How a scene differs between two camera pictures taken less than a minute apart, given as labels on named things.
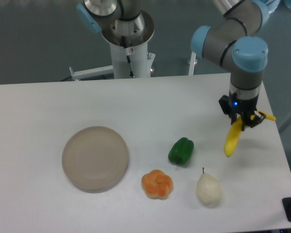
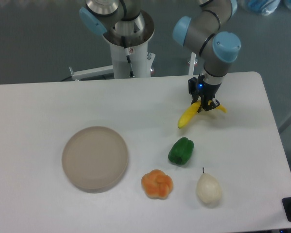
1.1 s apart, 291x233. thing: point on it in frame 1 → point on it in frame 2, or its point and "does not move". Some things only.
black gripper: (247, 108) → (206, 91)
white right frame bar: (192, 61) does not move
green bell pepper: (181, 151) does not move
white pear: (208, 189) does not move
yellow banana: (235, 130) → (191, 110)
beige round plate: (94, 158) does not move
